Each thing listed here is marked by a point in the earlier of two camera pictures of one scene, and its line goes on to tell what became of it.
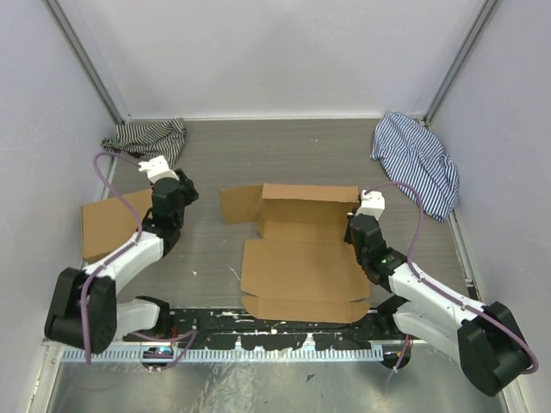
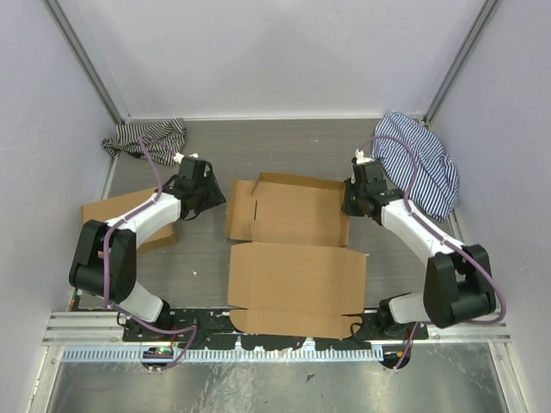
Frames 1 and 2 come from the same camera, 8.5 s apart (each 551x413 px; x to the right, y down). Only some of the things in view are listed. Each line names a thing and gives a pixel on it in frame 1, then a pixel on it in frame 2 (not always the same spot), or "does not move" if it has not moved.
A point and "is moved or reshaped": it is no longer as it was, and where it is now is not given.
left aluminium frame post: (87, 61) does not move
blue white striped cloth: (416, 157) does not move
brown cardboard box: (302, 269) is moved or reshaped
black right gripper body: (348, 235) -> (352, 205)
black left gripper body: (189, 193) -> (202, 190)
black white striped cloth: (159, 138) does not move
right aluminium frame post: (461, 63) does not move
